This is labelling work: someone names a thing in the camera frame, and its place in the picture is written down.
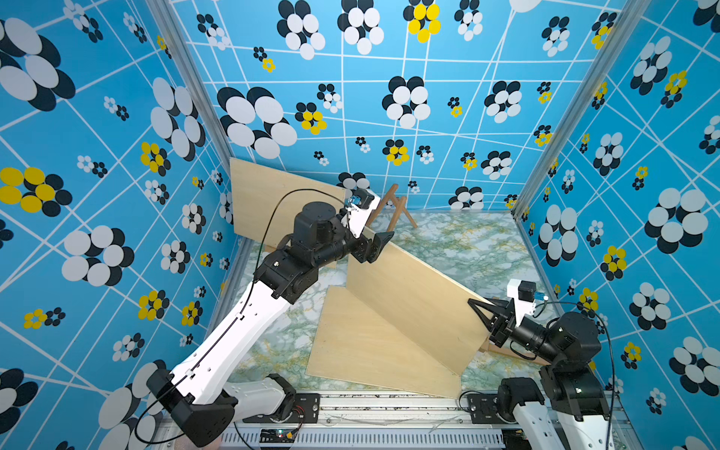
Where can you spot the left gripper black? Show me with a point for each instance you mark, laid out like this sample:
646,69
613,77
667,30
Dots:
381,239

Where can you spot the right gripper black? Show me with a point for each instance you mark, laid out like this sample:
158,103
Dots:
502,322

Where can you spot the wooden easel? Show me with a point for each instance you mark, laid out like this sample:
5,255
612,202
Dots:
400,208
487,346

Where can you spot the plywood board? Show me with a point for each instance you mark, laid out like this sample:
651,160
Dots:
266,200
355,344
421,302

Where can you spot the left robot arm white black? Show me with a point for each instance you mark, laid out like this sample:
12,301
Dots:
197,393

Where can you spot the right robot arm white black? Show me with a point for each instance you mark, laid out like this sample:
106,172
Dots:
569,408

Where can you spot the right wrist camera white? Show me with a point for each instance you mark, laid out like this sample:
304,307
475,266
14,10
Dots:
523,295

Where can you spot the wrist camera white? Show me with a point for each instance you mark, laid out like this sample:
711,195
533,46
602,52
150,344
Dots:
358,209
523,295

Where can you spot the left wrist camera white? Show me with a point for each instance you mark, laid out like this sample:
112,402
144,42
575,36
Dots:
358,209

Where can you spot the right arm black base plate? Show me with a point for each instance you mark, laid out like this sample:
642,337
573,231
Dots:
491,409

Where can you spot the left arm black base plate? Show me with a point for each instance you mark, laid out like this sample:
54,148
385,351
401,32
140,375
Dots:
305,409

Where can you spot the aluminium front rail frame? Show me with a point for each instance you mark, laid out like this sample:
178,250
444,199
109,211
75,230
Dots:
374,420

